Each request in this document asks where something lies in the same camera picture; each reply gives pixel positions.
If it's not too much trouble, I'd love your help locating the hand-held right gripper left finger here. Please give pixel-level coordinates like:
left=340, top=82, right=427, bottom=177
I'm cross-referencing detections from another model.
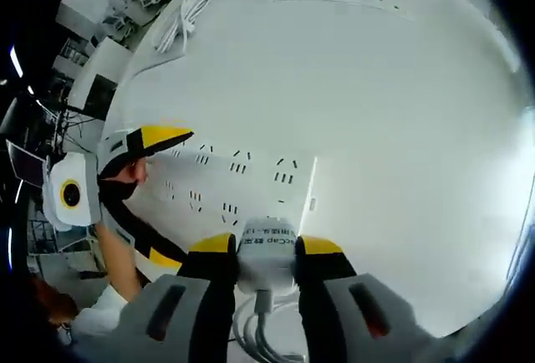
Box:
left=119, top=232, right=241, bottom=363

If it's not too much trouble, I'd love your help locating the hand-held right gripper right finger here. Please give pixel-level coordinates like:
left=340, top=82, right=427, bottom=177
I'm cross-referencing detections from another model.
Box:
left=294, top=235, right=455, bottom=363

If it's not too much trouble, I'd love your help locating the white charger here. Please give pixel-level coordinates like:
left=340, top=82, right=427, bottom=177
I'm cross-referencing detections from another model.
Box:
left=237, top=215, right=301, bottom=296

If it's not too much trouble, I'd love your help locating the white desk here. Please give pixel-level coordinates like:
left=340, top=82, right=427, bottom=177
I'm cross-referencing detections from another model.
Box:
left=102, top=0, right=534, bottom=341

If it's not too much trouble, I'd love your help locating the person's left hand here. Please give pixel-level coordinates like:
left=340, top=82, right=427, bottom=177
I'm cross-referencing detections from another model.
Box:
left=115, top=157, right=150, bottom=197

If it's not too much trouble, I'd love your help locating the dark monitor screen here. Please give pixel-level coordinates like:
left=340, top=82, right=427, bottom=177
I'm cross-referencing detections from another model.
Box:
left=5, top=140, right=48, bottom=191

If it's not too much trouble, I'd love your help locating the white cabinet with dark panel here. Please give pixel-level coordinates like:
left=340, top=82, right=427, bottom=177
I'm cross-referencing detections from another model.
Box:
left=72, top=38, right=129, bottom=122

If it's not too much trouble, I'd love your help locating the person's white shirt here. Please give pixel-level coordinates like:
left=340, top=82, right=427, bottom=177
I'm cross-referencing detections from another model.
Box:
left=69, top=285, right=141, bottom=340

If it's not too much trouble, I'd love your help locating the person's head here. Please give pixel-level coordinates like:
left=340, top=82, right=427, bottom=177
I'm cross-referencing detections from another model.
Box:
left=30, top=276, right=81, bottom=331

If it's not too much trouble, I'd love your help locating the white storage cabinet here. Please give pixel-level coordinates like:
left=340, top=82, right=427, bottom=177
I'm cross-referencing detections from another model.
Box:
left=55, top=0, right=120, bottom=38

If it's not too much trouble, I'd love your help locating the white charger cable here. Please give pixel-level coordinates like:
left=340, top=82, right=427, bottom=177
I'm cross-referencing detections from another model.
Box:
left=231, top=289, right=313, bottom=363

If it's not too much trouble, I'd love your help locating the white power strip cable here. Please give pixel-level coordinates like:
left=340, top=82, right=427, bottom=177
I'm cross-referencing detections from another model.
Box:
left=152, top=0, right=220, bottom=53

